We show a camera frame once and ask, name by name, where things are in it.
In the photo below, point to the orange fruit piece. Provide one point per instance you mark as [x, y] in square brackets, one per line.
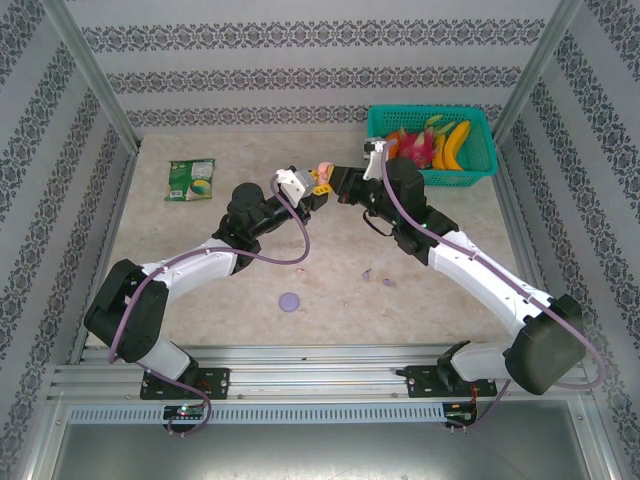
[393, 135]

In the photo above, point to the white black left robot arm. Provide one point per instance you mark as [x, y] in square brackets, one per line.
[190, 265]

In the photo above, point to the aluminium left corner post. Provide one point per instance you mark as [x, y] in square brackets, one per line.
[90, 75]

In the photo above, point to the purple earbud charging case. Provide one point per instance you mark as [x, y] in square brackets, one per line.
[290, 303]

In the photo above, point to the aluminium mounting rail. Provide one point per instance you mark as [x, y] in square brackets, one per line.
[320, 375]

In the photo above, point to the green snack bag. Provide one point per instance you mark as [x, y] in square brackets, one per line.
[192, 180]

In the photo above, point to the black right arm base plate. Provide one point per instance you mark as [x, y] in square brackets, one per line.
[420, 380]

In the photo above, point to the teal plastic mesh basket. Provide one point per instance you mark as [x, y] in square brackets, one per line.
[477, 165]

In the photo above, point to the aluminium right corner post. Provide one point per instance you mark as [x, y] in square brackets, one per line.
[537, 70]

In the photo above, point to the pink earbud charging case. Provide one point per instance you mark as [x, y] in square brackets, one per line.
[327, 167]

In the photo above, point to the small yellow banana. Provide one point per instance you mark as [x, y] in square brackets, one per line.
[439, 157]

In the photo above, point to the purple earbud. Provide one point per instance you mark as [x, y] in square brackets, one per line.
[367, 274]
[389, 282]

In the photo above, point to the large yellow banana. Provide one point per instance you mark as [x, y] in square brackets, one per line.
[456, 142]

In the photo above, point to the pink dragon fruit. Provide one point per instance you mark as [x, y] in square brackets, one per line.
[415, 150]

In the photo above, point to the aluminium corner post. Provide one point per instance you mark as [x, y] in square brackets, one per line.
[90, 75]
[537, 70]

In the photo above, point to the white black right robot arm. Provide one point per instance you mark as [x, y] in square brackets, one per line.
[475, 275]

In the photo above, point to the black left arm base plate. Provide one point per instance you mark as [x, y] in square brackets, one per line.
[215, 382]

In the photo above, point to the grey metal sheet shelf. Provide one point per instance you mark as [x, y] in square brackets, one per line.
[320, 450]

